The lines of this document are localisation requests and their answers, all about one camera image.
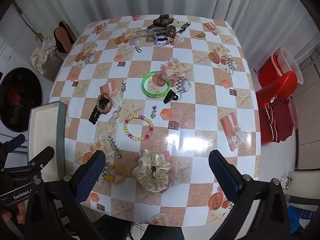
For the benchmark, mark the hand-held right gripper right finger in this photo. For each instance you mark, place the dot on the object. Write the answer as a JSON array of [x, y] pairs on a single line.
[[223, 177]]

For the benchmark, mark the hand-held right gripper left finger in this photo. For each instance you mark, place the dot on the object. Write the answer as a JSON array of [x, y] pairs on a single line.
[[91, 177]]

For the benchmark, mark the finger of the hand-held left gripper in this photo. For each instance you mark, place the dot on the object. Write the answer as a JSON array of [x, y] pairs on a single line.
[[16, 140], [45, 156]]

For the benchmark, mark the white tray with grey rim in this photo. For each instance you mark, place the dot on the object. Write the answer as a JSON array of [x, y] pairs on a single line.
[[45, 135]]

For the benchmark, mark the brown crochet scrunchie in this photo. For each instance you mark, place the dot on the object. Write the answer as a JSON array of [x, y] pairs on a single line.
[[103, 103]]

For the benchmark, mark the silver rhinestone earring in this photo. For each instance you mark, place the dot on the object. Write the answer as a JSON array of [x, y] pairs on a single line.
[[123, 87], [153, 111]]

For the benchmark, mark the black claw hair clip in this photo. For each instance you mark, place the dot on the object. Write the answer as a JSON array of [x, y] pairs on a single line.
[[171, 98]]

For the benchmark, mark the green plastic bangle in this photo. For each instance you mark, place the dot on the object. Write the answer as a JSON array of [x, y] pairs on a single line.
[[147, 90]]

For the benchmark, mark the person's left hand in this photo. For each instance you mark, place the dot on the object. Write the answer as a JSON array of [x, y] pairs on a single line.
[[12, 211]]

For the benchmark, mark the silver metal barrette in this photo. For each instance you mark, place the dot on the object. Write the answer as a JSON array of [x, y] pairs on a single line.
[[114, 147]]

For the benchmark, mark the black round object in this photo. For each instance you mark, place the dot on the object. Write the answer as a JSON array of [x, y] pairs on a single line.
[[20, 100]]

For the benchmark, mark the cream polka-dot scrunchie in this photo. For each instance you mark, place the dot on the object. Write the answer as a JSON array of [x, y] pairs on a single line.
[[152, 172]]

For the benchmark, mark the beige bow hair clip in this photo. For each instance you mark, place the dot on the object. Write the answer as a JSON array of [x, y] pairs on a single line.
[[114, 116]]

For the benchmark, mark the checkered printed tablecloth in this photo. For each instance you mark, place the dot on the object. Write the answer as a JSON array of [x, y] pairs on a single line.
[[205, 110]]

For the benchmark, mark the dark red cloth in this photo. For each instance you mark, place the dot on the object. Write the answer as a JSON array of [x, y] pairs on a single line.
[[281, 120]]

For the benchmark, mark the blue plastic crate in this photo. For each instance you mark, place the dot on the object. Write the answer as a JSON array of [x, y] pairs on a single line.
[[300, 215]]

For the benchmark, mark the cream cloth bag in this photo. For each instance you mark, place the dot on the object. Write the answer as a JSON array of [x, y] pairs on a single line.
[[41, 55]]

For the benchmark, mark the red plastic stool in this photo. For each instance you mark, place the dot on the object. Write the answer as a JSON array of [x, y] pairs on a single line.
[[277, 87]]

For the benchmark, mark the brown slipper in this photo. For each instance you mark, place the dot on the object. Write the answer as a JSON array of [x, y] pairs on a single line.
[[67, 26], [62, 40]]

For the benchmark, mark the red plastic bucket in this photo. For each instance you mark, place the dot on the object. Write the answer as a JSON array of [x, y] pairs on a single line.
[[270, 70]]

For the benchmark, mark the small gold hair clip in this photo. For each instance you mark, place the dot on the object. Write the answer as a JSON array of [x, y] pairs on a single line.
[[161, 76]]

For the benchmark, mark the clear plastic bin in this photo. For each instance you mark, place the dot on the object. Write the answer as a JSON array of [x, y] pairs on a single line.
[[291, 65]]

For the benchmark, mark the gold brooch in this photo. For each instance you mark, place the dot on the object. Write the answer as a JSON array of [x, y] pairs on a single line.
[[200, 35]]

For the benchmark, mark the black metal hair clip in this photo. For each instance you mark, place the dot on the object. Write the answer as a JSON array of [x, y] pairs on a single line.
[[183, 28]]

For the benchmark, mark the brown beaded scrunchie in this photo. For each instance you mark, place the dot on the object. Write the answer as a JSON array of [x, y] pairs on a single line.
[[172, 31]]

